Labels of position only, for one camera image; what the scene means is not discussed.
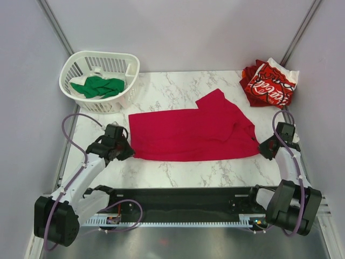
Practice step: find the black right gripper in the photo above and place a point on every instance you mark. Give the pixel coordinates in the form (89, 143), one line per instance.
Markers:
(262, 148)

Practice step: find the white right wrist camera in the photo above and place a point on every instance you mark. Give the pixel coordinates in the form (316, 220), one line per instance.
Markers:
(296, 138)

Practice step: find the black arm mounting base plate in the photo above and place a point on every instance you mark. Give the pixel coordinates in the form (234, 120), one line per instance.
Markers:
(180, 204)

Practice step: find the crimson red t shirt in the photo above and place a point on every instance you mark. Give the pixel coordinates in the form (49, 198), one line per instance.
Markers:
(216, 130)

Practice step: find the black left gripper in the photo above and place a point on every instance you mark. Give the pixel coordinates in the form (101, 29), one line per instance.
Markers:
(129, 151)

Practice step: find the green t shirt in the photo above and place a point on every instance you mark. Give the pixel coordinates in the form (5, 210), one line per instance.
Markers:
(98, 87)

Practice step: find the white slotted cable duct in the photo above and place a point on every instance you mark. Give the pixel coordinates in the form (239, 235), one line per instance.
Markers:
(243, 221)

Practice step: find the red coca-cola print shirt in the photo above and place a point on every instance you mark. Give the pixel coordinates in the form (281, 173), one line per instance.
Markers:
(273, 84)

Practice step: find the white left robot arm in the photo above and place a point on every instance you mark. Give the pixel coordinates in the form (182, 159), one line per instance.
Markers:
(59, 216)

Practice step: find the aluminium frame rail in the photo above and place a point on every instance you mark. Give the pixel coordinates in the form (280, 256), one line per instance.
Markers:
(324, 209)

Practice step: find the white cloth in basket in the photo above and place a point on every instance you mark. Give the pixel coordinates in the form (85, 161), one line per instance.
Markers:
(78, 81)

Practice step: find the white plastic laundry basket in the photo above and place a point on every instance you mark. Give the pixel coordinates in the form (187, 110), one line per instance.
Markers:
(107, 65)

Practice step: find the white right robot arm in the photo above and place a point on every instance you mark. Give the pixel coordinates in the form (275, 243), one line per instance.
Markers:
(293, 205)

